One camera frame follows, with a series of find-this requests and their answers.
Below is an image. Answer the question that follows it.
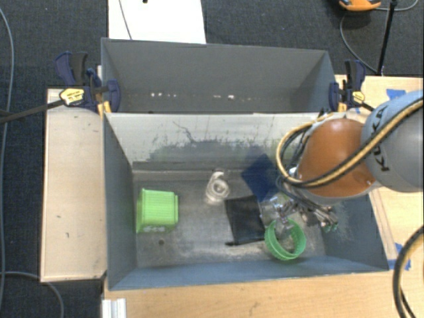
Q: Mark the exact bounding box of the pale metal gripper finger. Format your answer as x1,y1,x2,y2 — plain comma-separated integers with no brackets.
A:
276,215,296,237
268,196,293,219

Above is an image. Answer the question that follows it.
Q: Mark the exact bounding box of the dark blue flat cloth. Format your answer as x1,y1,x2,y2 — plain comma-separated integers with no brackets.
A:
240,153,283,202

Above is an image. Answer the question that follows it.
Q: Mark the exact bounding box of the grey metal bin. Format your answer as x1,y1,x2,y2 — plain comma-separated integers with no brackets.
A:
100,37,390,292

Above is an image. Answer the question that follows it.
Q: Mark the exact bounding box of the light green ribbed cup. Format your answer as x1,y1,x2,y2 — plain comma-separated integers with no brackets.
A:
135,187,180,235

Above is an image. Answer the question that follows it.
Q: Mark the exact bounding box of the pale wood flat board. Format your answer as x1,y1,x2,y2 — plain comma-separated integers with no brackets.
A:
39,87,109,283

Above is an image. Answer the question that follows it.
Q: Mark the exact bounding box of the green plastic ring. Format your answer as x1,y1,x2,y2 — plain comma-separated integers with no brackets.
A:
264,217,306,262

